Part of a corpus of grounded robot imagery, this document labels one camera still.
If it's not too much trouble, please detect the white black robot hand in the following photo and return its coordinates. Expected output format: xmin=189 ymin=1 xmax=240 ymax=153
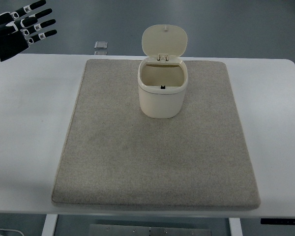
xmin=0 ymin=0 xmax=57 ymax=62

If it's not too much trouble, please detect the clear floor socket cover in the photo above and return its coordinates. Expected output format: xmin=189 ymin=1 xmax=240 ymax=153
xmin=94 ymin=41 xmax=108 ymax=50

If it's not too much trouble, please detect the cream bin with open lid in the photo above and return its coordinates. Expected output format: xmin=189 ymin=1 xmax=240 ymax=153
xmin=137 ymin=25 xmax=188 ymax=118

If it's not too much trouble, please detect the beige fabric mat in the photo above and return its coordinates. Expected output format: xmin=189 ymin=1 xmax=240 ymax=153
xmin=52 ymin=59 xmax=261 ymax=210

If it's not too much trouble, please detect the white left table leg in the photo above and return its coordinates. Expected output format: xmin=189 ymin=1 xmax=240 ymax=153
xmin=41 ymin=214 xmax=58 ymax=236

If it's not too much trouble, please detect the white table leg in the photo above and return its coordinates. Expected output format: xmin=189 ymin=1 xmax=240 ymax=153
xmin=41 ymin=214 xmax=58 ymax=236
xmin=229 ymin=218 xmax=243 ymax=236

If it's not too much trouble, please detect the white object at floor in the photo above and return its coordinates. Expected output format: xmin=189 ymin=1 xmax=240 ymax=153
xmin=0 ymin=229 xmax=24 ymax=236

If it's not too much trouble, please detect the white right table leg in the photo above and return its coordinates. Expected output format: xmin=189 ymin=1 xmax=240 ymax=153
xmin=229 ymin=218 xmax=243 ymax=236

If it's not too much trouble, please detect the black table control panel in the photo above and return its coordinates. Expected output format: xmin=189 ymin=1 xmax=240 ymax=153
xmin=260 ymin=218 xmax=295 ymax=225

